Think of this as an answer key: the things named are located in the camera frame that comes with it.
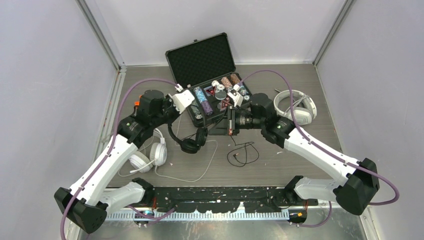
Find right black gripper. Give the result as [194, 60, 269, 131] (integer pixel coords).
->
[208, 104, 265, 136]

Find large white gaming headphones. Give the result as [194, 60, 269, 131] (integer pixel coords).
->
[273, 90, 318, 126]

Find black on-ear headphones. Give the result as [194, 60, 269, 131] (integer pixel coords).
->
[167, 109, 261, 168]

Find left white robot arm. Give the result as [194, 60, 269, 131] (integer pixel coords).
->
[54, 90, 195, 234]

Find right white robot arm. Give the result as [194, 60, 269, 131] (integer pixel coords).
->
[212, 93, 380, 216]

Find small white headphones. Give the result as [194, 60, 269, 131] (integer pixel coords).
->
[117, 114, 220, 184]

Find red triangle card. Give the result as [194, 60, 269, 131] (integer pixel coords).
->
[203, 85, 216, 97]
[218, 100, 230, 111]

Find round silver dealer button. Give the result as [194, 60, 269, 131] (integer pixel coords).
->
[214, 90, 227, 101]

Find black poker chip case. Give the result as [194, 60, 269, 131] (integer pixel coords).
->
[165, 32, 242, 129]

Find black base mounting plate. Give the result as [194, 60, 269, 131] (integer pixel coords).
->
[130, 186, 318, 214]

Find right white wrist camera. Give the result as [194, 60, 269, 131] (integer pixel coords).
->
[227, 84, 244, 107]

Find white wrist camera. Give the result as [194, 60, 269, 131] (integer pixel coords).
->
[227, 84, 244, 107]
[170, 84, 195, 114]

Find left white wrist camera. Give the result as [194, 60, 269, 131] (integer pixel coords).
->
[170, 84, 195, 114]

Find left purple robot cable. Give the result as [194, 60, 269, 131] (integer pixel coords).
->
[59, 78, 185, 240]

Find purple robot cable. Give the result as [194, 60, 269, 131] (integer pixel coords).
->
[59, 78, 185, 240]
[236, 69, 400, 228]

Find white aluminium rail strip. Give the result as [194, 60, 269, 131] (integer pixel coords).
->
[106, 209, 290, 222]

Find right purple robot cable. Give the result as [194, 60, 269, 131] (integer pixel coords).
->
[236, 69, 400, 228]

